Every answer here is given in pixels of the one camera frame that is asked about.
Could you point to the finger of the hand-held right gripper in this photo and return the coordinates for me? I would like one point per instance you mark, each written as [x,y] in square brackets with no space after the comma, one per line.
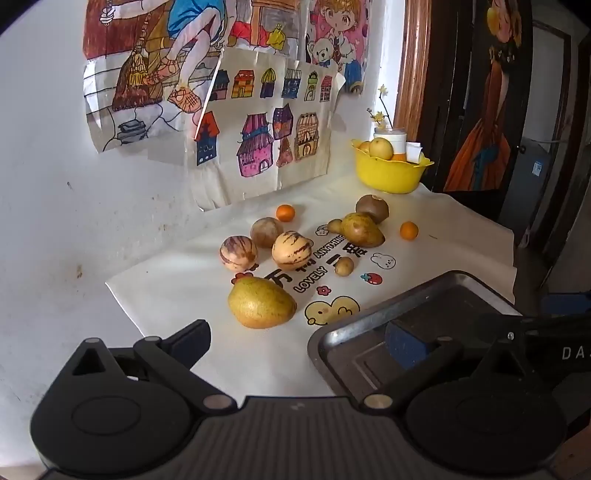
[565,303]
[531,325]

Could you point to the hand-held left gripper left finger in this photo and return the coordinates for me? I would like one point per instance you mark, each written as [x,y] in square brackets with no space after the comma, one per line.
[191,340]

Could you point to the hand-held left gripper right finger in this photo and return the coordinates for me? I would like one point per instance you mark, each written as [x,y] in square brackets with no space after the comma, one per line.
[406,345]

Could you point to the metal baking tray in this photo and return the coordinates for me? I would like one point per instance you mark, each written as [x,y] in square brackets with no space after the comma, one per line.
[461,290]

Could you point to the large yellow-green pear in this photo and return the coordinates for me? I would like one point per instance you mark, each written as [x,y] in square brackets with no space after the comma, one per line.
[261,302]

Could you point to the pinkish striped pepino melon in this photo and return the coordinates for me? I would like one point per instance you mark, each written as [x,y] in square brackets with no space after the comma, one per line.
[236,253]

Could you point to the small brown kiwi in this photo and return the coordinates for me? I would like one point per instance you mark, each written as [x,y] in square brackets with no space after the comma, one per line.
[334,225]
[344,266]

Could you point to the small orange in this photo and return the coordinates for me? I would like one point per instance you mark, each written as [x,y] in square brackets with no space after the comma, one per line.
[409,230]
[285,213]

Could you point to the brown-speckled yellow pear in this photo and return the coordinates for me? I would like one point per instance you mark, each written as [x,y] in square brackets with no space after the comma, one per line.
[362,229]

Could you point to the brown round melon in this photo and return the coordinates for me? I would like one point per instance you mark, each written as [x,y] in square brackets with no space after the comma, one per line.
[267,232]

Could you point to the yellow striped pepino melon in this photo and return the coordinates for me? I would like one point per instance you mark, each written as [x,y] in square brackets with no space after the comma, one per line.
[292,249]

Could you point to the large brown kiwi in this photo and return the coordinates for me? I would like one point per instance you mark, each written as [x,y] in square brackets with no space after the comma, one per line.
[372,208]

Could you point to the white printed table mat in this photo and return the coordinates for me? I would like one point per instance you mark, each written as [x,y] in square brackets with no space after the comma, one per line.
[184,286]

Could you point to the grey appliance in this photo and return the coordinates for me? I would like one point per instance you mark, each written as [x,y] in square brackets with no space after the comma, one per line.
[531,184]

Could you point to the yellow plastic bowl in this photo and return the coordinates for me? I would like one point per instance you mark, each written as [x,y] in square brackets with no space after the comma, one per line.
[390,173]

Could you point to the orange in bowl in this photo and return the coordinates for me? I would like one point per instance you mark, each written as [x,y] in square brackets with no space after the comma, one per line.
[398,157]

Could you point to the white paper carton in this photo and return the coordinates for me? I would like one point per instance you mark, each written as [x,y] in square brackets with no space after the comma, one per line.
[413,150]

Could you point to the large yellow pear in bowl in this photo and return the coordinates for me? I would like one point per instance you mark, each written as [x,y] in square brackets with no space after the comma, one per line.
[380,148]

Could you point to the dark figure painting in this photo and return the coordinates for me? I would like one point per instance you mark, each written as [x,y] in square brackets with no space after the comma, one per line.
[489,115]

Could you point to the small yellow pear in bowl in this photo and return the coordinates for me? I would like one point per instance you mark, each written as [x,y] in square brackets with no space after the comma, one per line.
[364,146]

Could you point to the colourful houses drawing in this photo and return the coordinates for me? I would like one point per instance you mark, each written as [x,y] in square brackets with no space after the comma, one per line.
[258,138]

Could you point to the yellow flower sprig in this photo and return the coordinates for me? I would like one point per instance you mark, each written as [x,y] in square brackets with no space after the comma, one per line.
[381,115]

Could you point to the swing figure drawing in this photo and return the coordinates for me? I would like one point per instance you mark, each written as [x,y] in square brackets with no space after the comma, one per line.
[138,69]

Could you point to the wooden door frame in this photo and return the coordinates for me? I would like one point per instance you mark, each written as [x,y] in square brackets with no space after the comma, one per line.
[411,69]

